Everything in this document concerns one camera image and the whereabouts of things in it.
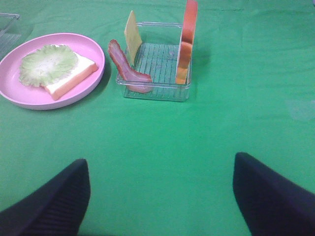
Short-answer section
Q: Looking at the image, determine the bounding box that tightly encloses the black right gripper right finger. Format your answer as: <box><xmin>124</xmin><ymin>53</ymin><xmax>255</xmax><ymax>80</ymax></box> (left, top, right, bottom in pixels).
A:
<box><xmin>233</xmin><ymin>152</ymin><xmax>315</xmax><ymax>236</ymax></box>

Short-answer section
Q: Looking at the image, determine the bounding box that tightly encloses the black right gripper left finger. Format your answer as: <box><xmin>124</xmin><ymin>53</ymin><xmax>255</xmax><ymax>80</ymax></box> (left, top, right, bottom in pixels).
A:
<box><xmin>0</xmin><ymin>159</ymin><xmax>91</xmax><ymax>236</ymax></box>

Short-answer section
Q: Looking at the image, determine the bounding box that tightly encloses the green lettuce leaf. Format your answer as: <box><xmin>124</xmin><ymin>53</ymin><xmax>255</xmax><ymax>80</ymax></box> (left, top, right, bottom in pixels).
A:
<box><xmin>19</xmin><ymin>44</ymin><xmax>78</xmax><ymax>87</ymax></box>

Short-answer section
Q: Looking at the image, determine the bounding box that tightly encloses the toast bread slice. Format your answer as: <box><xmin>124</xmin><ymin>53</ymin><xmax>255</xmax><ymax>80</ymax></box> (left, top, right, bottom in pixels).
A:
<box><xmin>44</xmin><ymin>53</ymin><xmax>98</xmax><ymax>100</ymax></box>
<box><xmin>175</xmin><ymin>0</ymin><xmax>198</xmax><ymax>85</ymax></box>

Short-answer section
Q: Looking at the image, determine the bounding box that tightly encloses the bacon strip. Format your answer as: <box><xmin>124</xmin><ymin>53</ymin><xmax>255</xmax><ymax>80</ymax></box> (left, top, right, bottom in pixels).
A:
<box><xmin>108</xmin><ymin>39</ymin><xmax>152</xmax><ymax>83</ymax></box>

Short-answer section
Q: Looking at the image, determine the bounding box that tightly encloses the yellow cheese slice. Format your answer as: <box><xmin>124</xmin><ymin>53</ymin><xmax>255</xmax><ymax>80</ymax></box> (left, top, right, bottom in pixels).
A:
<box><xmin>124</xmin><ymin>10</ymin><xmax>142</xmax><ymax>65</ymax></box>

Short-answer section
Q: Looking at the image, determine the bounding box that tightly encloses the green tablecloth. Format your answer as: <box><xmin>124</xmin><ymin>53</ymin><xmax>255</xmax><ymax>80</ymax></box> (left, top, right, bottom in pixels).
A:
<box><xmin>0</xmin><ymin>0</ymin><xmax>315</xmax><ymax>236</ymax></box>

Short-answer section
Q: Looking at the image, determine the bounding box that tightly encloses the pink round plate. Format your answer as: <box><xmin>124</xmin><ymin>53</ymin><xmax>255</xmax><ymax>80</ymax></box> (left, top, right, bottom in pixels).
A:
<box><xmin>0</xmin><ymin>33</ymin><xmax>105</xmax><ymax>110</ymax></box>

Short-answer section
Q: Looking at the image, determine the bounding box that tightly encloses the left clear plastic container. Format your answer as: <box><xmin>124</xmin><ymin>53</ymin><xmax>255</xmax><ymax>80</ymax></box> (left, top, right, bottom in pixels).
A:
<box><xmin>0</xmin><ymin>13</ymin><xmax>21</xmax><ymax>59</ymax></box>

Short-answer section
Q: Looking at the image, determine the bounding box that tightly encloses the clear plastic container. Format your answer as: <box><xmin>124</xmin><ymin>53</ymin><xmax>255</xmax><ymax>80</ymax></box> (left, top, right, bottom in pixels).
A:
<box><xmin>116</xmin><ymin>22</ymin><xmax>192</xmax><ymax>102</ymax></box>
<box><xmin>0</xmin><ymin>13</ymin><xmax>21</xmax><ymax>59</ymax></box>

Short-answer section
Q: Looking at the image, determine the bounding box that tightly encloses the right clear plastic container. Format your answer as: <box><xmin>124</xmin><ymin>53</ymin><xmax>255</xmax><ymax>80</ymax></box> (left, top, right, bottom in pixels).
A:
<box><xmin>116</xmin><ymin>22</ymin><xmax>192</xmax><ymax>102</ymax></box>

